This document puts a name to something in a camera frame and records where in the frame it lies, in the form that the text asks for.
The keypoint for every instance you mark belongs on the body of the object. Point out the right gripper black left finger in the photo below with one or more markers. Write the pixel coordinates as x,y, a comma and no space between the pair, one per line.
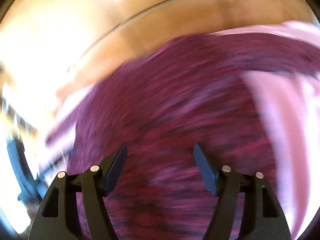
57,216

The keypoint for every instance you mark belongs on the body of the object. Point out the pink bed sheet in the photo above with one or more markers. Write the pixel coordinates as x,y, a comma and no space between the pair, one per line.
273,113

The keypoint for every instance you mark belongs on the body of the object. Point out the maroon floral patterned garment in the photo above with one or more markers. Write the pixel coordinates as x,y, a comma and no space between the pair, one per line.
160,106

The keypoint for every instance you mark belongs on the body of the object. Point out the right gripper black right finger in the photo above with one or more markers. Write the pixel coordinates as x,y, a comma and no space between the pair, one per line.
262,217

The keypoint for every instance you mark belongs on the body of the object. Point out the wooden panelled headboard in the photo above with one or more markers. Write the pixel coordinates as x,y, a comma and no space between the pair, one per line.
52,48

